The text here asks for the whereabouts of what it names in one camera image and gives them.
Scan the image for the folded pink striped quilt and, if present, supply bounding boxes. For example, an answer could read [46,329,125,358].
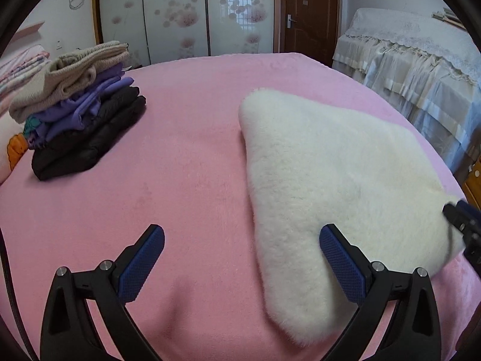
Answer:
[0,43,51,106]

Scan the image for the folded beige sweater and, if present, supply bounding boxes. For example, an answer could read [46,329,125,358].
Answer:
[8,41,131,124]

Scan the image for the floral sliding-door wardrobe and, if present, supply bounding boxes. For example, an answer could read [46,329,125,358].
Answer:
[92,0,282,66]

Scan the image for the wooden drawer cabinet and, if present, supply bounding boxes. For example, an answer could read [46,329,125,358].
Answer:
[464,158,481,211]

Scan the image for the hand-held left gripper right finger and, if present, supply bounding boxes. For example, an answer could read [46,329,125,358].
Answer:
[319,224,442,361]

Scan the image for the folded black garment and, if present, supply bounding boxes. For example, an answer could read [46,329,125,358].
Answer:
[31,86,147,181]

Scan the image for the folded purple garment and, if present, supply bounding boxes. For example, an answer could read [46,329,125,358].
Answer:
[23,62,135,149]

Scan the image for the bed with lace cover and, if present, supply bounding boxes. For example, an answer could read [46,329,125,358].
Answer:
[331,7,481,174]

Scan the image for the white fluffy coat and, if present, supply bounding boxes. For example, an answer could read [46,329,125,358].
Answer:
[238,87,470,348]

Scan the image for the pink plush blanket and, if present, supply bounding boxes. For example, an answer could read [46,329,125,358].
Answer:
[0,53,481,361]

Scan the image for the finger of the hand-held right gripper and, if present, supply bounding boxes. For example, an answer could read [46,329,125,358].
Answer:
[443,203,481,267]
[455,199,481,223]

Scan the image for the brown wooden door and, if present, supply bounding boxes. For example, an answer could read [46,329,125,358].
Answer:
[280,0,342,66]

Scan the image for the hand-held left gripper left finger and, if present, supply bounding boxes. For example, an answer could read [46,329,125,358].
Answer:
[39,224,166,361]

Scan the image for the pillow with orange print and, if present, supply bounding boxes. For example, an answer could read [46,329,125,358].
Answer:
[0,113,34,185]

